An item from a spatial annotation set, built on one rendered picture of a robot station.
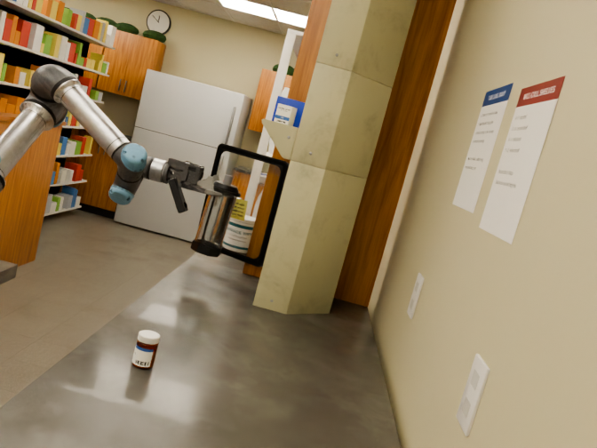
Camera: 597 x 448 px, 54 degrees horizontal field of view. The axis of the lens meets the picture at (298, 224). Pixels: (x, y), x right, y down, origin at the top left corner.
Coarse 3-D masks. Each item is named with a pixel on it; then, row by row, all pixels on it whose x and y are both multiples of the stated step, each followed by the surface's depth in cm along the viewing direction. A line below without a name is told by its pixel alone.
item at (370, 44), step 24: (336, 0) 173; (360, 0) 172; (384, 0) 176; (408, 0) 182; (336, 24) 174; (360, 24) 173; (384, 24) 178; (408, 24) 185; (336, 48) 174; (360, 48) 175; (384, 48) 181; (360, 72) 178; (384, 72) 184
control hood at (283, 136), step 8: (264, 120) 178; (272, 128) 178; (280, 128) 178; (288, 128) 178; (296, 128) 178; (272, 136) 179; (280, 136) 179; (288, 136) 178; (296, 136) 179; (280, 144) 179; (288, 144) 179; (280, 152) 179; (288, 152) 179
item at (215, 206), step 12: (240, 192) 197; (216, 204) 191; (228, 204) 192; (204, 216) 193; (216, 216) 192; (228, 216) 194; (204, 228) 193; (216, 228) 192; (204, 240) 193; (216, 240) 194
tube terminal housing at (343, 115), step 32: (320, 64) 175; (320, 96) 177; (352, 96) 178; (384, 96) 187; (320, 128) 178; (352, 128) 182; (320, 160) 179; (352, 160) 186; (288, 192) 181; (320, 192) 181; (352, 192) 190; (288, 224) 182; (320, 224) 184; (352, 224) 194; (288, 256) 183; (320, 256) 189; (288, 288) 185; (320, 288) 193
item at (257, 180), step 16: (224, 160) 221; (240, 160) 218; (256, 160) 216; (224, 176) 221; (240, 176) 219; (256, 176) 216; (272, 176) 213; (256, 192) 216; (272, 192) 213; (240, 208) 219; (256, 208) 216; (240, 224) 219; (256, 224) 216; (224, 240) 222; (240, 240) 219; (256, 240) 217; (256, 256) 217
